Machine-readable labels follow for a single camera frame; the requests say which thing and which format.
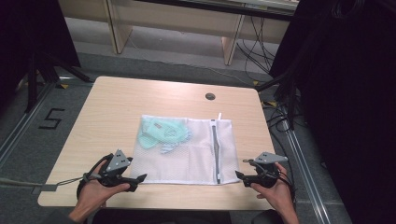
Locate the white mesh laundry bag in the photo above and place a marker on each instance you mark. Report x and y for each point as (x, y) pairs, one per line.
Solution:
(193, 161)

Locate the person's dark clothing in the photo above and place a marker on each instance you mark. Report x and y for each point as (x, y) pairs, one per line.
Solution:
(162, 217)

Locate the black curtain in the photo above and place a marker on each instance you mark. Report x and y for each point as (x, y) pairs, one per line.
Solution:
(348, 102)
(28, 31)

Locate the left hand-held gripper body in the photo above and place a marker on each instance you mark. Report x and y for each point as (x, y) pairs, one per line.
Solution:
(115, 164)

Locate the person's right hand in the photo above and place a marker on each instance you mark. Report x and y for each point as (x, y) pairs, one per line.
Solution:
(278, 194)

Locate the light wooden shelf unit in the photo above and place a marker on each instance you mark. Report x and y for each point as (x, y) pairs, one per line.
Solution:
(174, 18)

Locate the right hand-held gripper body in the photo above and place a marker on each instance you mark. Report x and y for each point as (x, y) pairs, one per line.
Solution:
(267, 174)

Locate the metal floor rail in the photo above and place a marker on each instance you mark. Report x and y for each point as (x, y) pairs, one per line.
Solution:
(25, 121)
(306, 174)

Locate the person's left hand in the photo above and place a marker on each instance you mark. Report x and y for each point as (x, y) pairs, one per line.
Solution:
(91, 194)

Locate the mint green garment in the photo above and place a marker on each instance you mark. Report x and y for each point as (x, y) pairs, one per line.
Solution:
(158, 132)

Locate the black tripod stand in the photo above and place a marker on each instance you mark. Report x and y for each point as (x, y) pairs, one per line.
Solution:
(46, 73)

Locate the black metal stand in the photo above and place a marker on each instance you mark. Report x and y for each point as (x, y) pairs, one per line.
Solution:
(285, 93)

